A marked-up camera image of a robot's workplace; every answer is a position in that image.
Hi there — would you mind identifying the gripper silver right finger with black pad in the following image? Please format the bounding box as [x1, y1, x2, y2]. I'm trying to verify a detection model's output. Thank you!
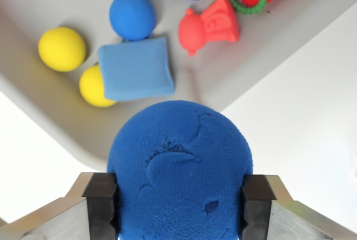
[241, 174, 357, 240]

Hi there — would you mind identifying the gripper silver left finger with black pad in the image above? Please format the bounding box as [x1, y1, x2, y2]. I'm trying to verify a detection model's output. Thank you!
[0, 171, 118, 240]

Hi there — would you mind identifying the cracked blue foam ball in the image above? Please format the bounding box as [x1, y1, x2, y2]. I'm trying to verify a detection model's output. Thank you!
[106, 100, 254, 240]

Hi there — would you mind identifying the grey plastic bin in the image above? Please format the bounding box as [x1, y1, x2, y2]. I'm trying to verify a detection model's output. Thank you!
[0, 0, 357, 172]

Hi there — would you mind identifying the yellow foam ball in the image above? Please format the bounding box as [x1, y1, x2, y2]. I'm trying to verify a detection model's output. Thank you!
[79, 65, 117, 108]
[38, 27, 86, 73]

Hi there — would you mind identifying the light blue soft square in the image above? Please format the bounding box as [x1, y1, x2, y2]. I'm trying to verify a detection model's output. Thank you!
[97, 37, 176, 102]

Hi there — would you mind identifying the red rubber figure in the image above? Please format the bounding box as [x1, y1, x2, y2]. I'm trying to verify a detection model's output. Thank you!
[178, 0, 240, 57]

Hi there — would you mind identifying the smooth blue foam ball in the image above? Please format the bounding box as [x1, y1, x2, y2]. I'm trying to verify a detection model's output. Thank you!
[109, 0, 156, 42]

